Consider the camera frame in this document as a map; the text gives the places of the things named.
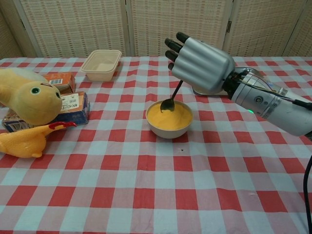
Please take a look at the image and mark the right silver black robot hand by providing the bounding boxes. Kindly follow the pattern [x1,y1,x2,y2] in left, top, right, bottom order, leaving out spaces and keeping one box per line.
[164,32,236,95]

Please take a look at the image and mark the black spoon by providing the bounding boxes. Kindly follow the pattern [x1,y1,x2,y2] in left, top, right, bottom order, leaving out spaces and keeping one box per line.
[160,79,184,113]

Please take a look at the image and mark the metal tray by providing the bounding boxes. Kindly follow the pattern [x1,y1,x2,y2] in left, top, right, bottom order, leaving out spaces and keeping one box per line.
[192,67,266,96]

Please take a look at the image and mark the off-white round bowl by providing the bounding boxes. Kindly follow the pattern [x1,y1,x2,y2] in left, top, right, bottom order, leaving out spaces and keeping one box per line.
[145,99,194,139]

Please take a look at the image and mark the beige plastic container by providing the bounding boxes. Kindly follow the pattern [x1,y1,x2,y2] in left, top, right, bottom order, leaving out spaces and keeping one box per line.
[80,49,122,82]

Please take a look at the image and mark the woven beige folding screen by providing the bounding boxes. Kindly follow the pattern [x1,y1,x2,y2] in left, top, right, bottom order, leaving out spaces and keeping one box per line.
[0,0,312,59]

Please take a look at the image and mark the orange and blue carton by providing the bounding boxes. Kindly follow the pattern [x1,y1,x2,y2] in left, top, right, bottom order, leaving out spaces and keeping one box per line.
[1,91,91,133]

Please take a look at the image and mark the red white checkered tablecloth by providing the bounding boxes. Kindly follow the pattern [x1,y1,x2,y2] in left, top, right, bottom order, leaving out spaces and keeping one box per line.
[0,56,312,234]

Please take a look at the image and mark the small orange cardboard box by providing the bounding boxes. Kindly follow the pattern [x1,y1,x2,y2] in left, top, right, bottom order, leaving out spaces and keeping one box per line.
[42,72,77,95]

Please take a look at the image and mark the yellow plush toy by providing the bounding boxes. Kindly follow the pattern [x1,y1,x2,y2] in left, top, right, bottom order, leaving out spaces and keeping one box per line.
[0,67,63,125]

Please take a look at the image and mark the yellow rubber chicken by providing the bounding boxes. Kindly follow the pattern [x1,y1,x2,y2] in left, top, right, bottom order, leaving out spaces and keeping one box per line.
[0,121,77,159]

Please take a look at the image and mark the thin coloured wrist wires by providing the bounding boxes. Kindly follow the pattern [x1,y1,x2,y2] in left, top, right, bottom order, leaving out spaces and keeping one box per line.
[234,72,312,109]

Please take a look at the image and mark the thick black cable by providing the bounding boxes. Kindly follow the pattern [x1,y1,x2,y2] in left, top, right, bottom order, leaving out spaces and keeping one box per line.
[303,155,312,234]

